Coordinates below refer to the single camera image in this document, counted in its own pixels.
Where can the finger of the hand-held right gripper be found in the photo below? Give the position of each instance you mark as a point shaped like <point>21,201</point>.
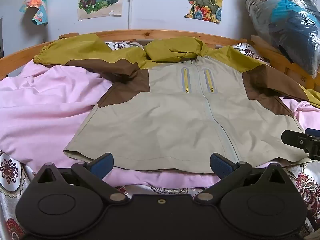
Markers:
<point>295,140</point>
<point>312,132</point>

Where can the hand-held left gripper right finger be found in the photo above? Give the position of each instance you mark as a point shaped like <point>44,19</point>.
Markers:
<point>220,166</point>

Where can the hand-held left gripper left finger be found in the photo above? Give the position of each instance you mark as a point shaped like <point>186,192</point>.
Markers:
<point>103,163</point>

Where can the beige brown olive jacket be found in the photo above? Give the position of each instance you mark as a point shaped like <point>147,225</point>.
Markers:
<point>162,120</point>

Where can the clear plastic bag of clothes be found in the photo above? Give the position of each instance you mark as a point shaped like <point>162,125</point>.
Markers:
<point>287,17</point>

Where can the pink blanket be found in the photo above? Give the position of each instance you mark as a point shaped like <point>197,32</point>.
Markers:
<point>45,105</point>

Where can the floral patterned bedspread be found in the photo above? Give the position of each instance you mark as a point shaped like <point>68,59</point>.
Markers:
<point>10,180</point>

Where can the dark door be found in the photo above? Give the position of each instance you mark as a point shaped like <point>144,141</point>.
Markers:
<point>1,37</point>

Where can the wooden bed frame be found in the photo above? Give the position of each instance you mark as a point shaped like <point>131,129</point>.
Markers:
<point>140,33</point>

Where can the white wall pipe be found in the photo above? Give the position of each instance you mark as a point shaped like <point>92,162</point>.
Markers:
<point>130,5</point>

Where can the colourful landscape wall poster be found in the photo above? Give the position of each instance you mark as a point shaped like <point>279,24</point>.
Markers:
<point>202,2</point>

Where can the orange-haired girl wall poster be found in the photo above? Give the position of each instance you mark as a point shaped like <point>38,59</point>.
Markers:
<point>33,2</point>

